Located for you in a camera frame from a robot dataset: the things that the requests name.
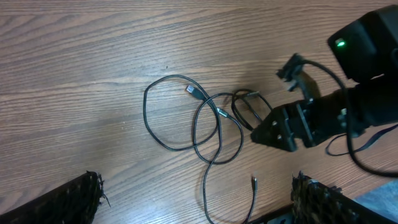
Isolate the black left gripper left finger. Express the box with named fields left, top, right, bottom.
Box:
left=1, top=171, right=107, bottom=224

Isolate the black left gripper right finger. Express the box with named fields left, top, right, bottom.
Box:
left=290, top=172, right=395, bottom=224

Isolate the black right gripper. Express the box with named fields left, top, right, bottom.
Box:
left=250, top=93, right=346, bottom=152

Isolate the black usb cable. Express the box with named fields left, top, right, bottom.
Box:
left=142, top=73, right=259, bottom=224

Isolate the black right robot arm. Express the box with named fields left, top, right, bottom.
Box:
left=251, top=4, right=397, bottom=152

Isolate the short looped black cable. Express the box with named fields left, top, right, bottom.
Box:
left=230, top=88, right=274, bottom=132

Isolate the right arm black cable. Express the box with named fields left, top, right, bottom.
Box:
left=298, top=58, right=398, bottom=179

